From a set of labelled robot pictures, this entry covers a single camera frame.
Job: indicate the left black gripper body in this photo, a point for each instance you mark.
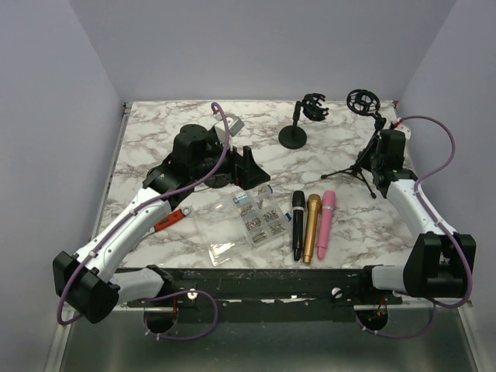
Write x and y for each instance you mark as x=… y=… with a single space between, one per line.
x=212 y=160

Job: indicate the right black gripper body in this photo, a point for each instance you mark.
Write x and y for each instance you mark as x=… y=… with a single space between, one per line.
x=374 y=160

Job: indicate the black clip microphone stand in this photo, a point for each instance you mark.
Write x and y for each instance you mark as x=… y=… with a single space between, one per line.
x=219 y=181

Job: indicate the black microphone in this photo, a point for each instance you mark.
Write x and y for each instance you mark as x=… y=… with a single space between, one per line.
x=298 y=211

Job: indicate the black tripod microphone stand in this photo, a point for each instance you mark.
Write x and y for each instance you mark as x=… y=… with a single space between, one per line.
x=363 y=103

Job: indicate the pink microphone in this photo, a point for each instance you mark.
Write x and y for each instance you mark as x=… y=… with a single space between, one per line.
x=327 y=209

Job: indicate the gold microphone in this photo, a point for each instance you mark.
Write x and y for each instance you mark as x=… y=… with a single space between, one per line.
x=313 y=207

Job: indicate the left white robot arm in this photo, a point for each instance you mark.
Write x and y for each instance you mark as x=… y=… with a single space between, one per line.
x=88 y=280

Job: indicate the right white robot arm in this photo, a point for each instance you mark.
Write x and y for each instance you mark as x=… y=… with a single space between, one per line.
x=434 y=268

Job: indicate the clear plastic screw organizer box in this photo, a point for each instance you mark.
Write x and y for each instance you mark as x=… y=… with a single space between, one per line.
x=261 y=215

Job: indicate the clear plastic bag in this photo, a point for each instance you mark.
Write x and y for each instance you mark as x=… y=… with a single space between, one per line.
x=222 y=232

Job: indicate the red adjustable wrench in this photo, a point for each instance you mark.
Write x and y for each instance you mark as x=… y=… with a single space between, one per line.
x=169 y=220

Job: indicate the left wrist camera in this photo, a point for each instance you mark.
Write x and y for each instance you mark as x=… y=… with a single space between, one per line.
x=235 y=124

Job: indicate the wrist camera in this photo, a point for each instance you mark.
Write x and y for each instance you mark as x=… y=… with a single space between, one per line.
x=400 y=126
x=235 y=124

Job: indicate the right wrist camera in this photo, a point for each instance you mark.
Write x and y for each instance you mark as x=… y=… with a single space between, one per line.
x=400 y=126

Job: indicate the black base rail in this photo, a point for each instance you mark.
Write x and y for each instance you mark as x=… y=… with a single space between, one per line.
x=266 y=295

